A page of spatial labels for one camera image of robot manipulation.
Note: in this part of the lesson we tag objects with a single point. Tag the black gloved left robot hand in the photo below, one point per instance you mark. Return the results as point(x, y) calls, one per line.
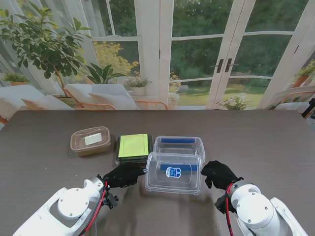
point(123, 175)

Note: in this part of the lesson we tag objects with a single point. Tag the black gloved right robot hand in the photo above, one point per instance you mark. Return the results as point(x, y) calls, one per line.
point(220, 173)

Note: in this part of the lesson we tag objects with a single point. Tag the black plastic tray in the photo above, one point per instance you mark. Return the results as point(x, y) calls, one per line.
point(130, 162)

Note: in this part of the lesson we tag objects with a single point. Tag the clear lid with green sheet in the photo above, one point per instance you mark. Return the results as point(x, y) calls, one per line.
point(134, 146)

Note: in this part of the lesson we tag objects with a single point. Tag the brown kraft paper container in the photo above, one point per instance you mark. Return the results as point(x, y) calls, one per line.
point(91, 151)

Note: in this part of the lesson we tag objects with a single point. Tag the clear lid with blue mark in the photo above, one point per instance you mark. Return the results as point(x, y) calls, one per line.
point(172, 182)

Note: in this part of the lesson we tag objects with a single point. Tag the clear container with blue clips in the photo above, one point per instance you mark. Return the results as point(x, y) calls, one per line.
point(179, 145)

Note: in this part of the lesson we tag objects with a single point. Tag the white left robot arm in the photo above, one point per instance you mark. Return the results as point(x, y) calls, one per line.
point(66, 209)

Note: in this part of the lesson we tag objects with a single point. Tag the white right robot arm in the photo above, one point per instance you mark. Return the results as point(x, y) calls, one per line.
point(261, 211)

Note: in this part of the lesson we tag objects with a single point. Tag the black tripod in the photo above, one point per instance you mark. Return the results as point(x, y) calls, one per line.
point(311, 105)

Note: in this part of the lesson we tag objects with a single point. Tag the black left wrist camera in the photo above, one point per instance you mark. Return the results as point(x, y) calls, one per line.
point(111, 199)

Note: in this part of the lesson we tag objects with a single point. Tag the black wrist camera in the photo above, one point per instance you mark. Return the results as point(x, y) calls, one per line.
point(221, 206)
point(111, 199)

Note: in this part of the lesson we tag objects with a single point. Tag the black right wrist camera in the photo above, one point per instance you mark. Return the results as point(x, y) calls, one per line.
point(221, 206)

